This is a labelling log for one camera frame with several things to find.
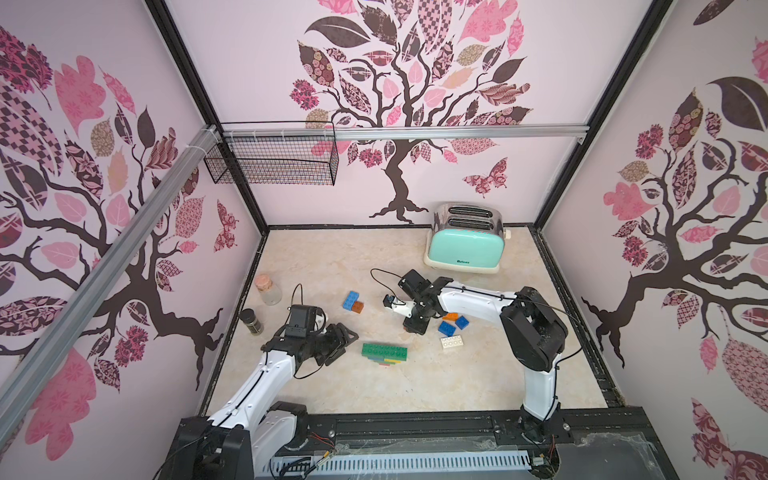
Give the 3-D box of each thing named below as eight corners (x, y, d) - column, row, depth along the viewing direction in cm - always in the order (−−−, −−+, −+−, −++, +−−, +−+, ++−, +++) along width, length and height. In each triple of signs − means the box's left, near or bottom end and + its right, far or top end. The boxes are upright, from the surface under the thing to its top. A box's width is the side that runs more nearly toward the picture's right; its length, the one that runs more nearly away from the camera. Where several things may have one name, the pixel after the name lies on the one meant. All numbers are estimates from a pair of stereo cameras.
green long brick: (362, 362, 86) (360, 354, 81) (364, 351, 88) (362, 343, 83) (384, 363, 86) (384, 355, 81) (385, 353, 88) (385, 344, 83)
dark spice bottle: (249, 335, 92) (237, 321, 85) (253, 322, 95) (241, 308, 88) (261, 335, 92) (250, 321, 85) (265, 322, 95) (255, 308, 88)
